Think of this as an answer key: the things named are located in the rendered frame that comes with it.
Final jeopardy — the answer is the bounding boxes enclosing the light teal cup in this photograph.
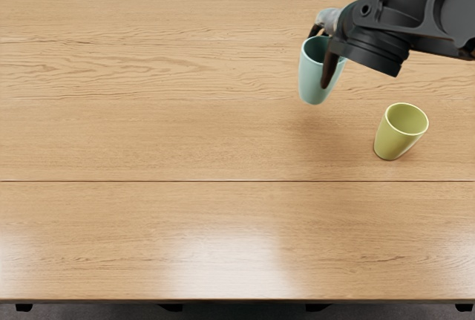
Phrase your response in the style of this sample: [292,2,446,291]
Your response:
[298,35,349,105]

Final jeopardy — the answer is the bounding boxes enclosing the yellow-green cup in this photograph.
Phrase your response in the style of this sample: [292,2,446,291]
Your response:
[373,102,430,161]

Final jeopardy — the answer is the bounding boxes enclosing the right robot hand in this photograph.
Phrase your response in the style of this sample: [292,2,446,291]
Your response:
[307,7,347,90]

